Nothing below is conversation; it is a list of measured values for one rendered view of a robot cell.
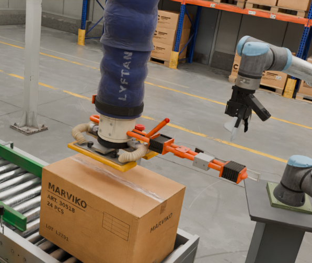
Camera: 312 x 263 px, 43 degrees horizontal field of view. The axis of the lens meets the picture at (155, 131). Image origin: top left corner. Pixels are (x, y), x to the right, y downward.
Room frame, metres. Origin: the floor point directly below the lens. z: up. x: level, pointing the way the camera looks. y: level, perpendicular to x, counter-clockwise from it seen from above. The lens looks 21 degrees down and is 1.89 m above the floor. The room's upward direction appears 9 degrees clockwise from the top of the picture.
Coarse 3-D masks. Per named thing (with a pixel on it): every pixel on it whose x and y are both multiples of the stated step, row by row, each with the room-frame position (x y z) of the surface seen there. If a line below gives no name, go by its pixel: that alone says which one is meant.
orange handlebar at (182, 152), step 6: (90, 120) 1.81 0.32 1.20; (96, 120) 1.79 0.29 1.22; (126, 132) 1.70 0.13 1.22; (132, 132) 1.69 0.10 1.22; (138, 132) 1.71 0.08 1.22; (138, 138) 1.66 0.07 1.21; (144, 138) 1.65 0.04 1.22; (174, 144) 1.63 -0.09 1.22; (168, 150) 1.59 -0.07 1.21; (174, 150) 1.57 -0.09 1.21; (180, 150) 1.56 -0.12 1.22; (186, 150) 1.57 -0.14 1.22; (180, 156) 1.56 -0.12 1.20; (186, 156) 1.54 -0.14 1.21; (192, 156) 1.54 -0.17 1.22; (210, 162) 1.50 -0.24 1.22; (216, 162) 1.52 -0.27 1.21; (216, 168) 1.47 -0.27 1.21; (246, 174) 1.44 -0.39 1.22
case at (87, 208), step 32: (64, 160) 1.84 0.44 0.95; (96, 160) 1.90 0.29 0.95; (64, 192) 1.65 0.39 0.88; (96, 192) 1.58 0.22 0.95; (128, 192) 1.62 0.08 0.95; (160, 192) 1.67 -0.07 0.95; (64, 224) 1.64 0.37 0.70; (96, 224) 1.54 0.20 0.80; (128, 224) 1.45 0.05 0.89; (160, 224) 1.60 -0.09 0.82; (96, 256) 1.53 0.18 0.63; (128, 256) 1.44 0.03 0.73; (160, 256) 1.65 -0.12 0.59
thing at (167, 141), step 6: (150, 138) 1.62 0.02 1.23; (156, 138) 1.65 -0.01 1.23; (162, 138) 1.66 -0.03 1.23; (168, 138) 1.67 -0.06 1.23; (174, 138) 1.65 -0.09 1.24; (150, 144) 1.62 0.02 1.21; (156, 144) 1.60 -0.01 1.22; (162, 144) 1.58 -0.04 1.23; (168, 144) 1.61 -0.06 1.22; (156, 150) 1.59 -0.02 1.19; (162, 150) 1.59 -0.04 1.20
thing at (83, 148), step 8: (72, 144) 1.72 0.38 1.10; (80, 144) 1.72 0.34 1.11; (88, 144) 1.70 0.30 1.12; (80, 152) 1.67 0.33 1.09; (88, 152) 1.66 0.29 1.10; (96, 152) 1.66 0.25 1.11; (112, 152) 1.64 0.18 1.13; (104, 160) 1.61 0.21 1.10; (112, 160) 1.61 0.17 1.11; (120, 168) 1.56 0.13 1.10; (128, 168) 1.58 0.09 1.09
